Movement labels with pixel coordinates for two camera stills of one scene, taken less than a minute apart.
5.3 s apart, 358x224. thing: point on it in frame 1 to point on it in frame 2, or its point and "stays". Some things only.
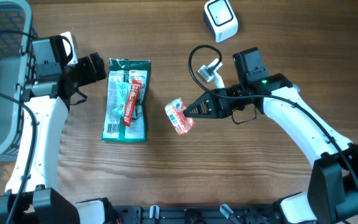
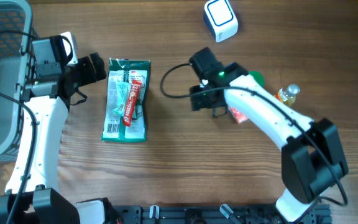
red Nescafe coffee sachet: [136, 84] stays
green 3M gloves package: [121, 70] stays
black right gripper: [212, 101] to [201, 103]
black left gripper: [91, 75] stays
